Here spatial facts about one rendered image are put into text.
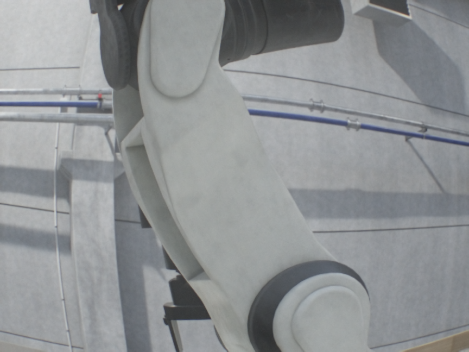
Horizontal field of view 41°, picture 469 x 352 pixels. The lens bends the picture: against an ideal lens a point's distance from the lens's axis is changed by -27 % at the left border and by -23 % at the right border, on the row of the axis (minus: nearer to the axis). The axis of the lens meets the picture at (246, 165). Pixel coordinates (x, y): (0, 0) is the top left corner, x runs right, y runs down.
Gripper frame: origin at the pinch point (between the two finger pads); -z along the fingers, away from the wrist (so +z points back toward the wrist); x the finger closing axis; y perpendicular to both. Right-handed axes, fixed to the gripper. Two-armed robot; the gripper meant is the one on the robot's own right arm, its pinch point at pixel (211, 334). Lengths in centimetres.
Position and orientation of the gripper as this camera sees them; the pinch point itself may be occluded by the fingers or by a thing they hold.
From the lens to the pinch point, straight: 104.3
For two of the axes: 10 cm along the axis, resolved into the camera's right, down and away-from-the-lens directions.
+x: -9.9, 1.2, 0.6
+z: -1.2, -9.9, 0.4
